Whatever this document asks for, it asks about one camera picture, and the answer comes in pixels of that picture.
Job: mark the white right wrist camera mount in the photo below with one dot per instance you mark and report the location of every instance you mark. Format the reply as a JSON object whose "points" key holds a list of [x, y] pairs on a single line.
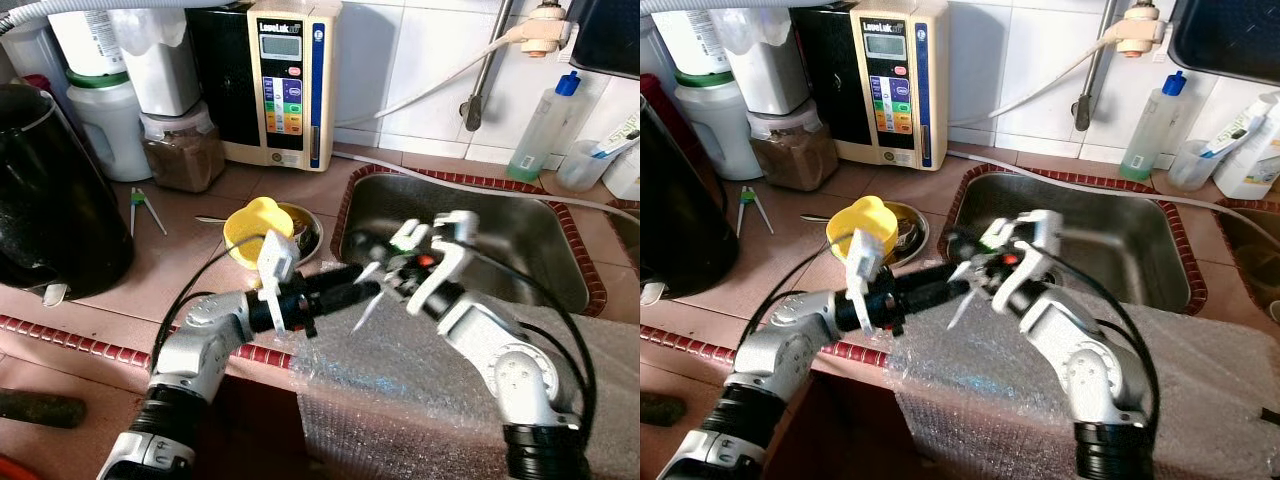
{"points": [[445, 270], [1035, 265]]}

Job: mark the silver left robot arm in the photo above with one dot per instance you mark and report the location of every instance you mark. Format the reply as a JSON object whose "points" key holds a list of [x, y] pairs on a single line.
{"points": [[205, 340], [790, 345]]}

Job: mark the dark stone pestle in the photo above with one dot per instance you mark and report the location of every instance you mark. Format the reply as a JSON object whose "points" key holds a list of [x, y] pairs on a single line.
{"points": [[40, 408]]}

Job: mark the beige black water ionizer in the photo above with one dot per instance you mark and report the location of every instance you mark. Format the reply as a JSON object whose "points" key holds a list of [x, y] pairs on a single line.
{"points": [[290, 100], [895, 100]]}

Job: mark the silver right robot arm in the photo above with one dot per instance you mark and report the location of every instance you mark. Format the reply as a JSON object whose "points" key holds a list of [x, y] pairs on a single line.
{"points": [[1085, 360], [500, 365]]}

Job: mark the green soap bottle blue cap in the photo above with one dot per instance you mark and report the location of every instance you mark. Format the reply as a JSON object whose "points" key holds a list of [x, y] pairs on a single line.
{"points": [[540, 135], [1150, 135]]}

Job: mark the translucent grey container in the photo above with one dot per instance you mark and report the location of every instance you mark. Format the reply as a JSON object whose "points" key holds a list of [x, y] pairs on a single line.
{"points": [[160, 75], [770, 75]]}

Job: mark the orange plastic item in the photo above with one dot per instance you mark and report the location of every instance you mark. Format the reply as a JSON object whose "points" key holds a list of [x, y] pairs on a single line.
{"points": [[8, 468]]}

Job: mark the green white training chopsticks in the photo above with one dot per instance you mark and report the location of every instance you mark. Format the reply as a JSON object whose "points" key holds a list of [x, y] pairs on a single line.
{"points": [[370, 305], [960, 305], [746, 199], [137, 200]]}

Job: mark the white plastic bottle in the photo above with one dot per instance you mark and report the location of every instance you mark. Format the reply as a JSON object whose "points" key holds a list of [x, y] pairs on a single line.
{"points": [[625, 180], [1255, 175]]}

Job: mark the grey metal pipe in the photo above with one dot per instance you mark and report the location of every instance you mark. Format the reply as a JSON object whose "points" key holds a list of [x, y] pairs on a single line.
{"points": [[472, 108], [1083, 108]]}

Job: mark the clear plastic cup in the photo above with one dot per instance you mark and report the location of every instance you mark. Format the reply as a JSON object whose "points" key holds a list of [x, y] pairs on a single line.
{"points": [[578, 172], [1190, 172]]}

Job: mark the steel fork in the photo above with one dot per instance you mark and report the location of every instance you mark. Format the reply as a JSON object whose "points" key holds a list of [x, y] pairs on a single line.
{"points": [[815, 218], [212, 218]]}

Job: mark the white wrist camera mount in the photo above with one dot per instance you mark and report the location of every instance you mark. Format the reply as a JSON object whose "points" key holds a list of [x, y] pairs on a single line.
{"points": [[862, 262], [275, 265], [1035, 265], [445, 270]]}

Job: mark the jar of brown powder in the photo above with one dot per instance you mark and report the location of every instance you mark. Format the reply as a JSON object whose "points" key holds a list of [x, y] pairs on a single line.
{"points": [[795, 160], [185, 160]]}

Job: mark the black tray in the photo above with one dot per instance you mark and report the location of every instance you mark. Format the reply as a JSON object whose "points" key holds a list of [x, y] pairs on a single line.
{"points": [[610, 35], [1230, 40]]}

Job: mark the white jug green lid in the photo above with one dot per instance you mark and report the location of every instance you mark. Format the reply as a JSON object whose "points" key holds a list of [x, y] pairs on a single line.
{"points": [[108, 135], [715, 135]]}

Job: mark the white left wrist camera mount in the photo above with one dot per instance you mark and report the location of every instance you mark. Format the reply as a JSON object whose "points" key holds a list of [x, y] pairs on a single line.
{"points": [[275, 265], [862, 262]]}

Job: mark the white toothpaste tube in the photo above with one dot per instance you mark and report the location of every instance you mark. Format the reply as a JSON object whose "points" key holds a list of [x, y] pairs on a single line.
{"points": [[1232, 135], [612, 148]]}

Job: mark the steel bowl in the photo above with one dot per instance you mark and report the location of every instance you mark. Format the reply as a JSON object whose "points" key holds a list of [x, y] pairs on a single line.
{"points": [[308, 235], [912, 235]]}

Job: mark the black kettle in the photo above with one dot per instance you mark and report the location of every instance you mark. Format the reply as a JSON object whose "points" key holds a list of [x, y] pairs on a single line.
{"points": [[685, 210], [50, 200]]}

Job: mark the white labelled container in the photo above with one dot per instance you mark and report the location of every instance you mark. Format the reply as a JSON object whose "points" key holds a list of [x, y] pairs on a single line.
{"points": [[690, 40], [88, 40]]}

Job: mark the dark red container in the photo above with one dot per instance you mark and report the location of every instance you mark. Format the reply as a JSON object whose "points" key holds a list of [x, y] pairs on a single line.
{"points": [[665, 105], [60, 100]]}

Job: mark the black tape strip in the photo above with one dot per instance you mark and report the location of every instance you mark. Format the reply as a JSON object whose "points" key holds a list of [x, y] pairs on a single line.
{"points": [[1272, 416]]}

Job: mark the steel sink basin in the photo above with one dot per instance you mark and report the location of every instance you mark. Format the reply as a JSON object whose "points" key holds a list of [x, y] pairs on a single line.
{"points": [[1255, 260], [1120, 230], [520, 230]]}

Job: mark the clear bubble wrap sheet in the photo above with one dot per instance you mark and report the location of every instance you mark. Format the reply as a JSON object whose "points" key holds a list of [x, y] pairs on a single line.
{"points": [[420, 400], [1000, 410]]}

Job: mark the beige tap valve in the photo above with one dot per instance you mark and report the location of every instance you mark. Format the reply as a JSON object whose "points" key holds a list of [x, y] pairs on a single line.
{"points": [[1140, 30], [545, 32]]}

